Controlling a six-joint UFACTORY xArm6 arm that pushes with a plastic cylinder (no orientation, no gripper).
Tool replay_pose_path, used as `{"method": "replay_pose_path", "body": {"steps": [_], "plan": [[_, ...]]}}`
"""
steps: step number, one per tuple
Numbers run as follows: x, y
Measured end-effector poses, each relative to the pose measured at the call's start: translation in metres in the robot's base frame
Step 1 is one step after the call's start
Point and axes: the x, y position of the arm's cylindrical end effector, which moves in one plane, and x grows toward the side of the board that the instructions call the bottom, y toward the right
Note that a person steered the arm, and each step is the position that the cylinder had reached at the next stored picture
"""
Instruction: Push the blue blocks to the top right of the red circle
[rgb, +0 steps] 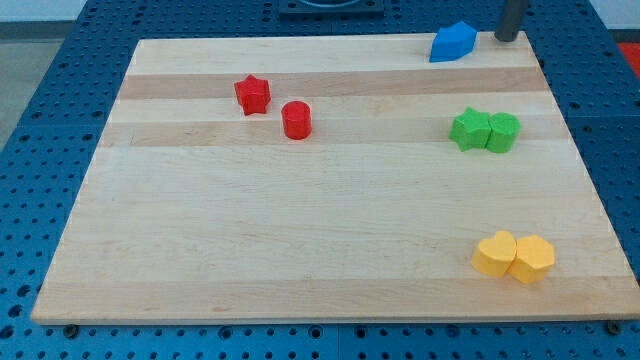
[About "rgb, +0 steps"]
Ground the green cylinder block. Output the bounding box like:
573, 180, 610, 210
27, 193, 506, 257
485, 112, 521, 153

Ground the yellow heart block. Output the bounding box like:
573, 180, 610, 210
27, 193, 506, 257
471, 230, 517, 277

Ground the red cylinder block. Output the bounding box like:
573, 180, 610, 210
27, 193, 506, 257
281, 101, 312, 140

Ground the red star block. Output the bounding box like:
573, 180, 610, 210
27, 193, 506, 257
234, 75, 271, 115

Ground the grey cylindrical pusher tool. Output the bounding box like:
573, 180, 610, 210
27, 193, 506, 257
494, 0, 529, 42

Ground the yellow hexagon block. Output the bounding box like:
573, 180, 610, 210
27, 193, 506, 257
507, 235, 555, 284

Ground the blue block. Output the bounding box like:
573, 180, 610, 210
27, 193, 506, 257
429, 21, 478, 62

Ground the green star block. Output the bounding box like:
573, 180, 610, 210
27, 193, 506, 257
449, 107, 491, 152

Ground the wooden board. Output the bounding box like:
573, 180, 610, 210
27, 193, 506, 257
31, 32, 639, 325

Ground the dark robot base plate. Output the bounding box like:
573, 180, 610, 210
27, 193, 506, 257
277, 0, 385, 19

